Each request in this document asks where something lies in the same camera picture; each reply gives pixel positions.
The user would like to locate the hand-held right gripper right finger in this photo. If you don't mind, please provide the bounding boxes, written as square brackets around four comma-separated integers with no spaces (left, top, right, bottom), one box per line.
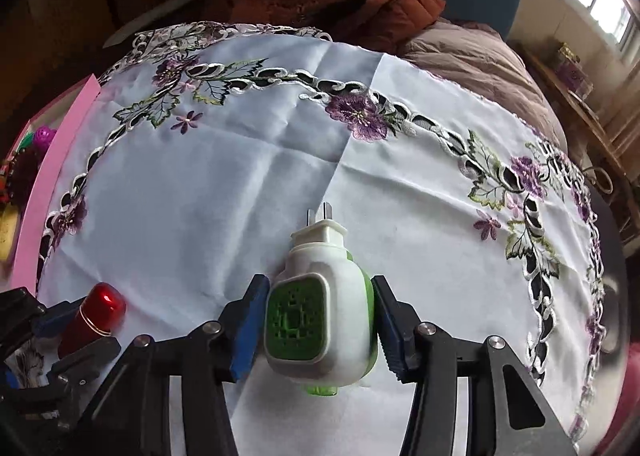
[371,275,576,456]

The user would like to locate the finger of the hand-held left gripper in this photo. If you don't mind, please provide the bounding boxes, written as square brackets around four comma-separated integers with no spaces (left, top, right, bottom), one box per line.
[0,287,88,342]
[45,336,122,389]

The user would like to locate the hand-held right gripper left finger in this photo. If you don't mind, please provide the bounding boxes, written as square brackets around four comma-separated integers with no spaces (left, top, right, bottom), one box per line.
[75,273,271,456]

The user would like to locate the red metallic tube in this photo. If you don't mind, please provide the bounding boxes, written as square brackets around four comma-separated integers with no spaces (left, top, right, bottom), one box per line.
[57,282,127,359]

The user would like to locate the white green plug-in device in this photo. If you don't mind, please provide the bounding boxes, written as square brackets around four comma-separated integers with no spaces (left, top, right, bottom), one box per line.
[263,206,379,397]

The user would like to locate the yellow purple pumice stone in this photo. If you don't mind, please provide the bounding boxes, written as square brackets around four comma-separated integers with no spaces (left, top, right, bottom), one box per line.
[0,209,23,264]

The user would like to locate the brown studded ball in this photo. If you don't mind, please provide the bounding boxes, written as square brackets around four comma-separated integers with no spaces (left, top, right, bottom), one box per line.
[10,149,43,197]

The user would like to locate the pink-rimmed white tray box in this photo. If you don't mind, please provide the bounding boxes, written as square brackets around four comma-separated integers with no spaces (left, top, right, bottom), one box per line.
[0,74,101,294]

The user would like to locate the white embroidered floral tablecloth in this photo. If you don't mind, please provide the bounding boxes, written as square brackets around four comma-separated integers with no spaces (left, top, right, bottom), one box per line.
[37,22,608,456]

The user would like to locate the mauve pillow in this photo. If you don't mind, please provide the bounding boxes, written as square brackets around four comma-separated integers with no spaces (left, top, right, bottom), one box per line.
[397,19,568,152]

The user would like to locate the wooden bedside shelf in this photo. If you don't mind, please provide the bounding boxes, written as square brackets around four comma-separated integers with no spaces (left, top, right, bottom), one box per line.
[520,41,640,177]

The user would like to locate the purple box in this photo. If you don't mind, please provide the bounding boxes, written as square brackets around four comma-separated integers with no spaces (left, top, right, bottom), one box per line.
[555,42,593,100]

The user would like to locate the rust brown quilted jacket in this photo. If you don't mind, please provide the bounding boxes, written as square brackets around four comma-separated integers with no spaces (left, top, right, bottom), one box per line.
[200,0,446,54]

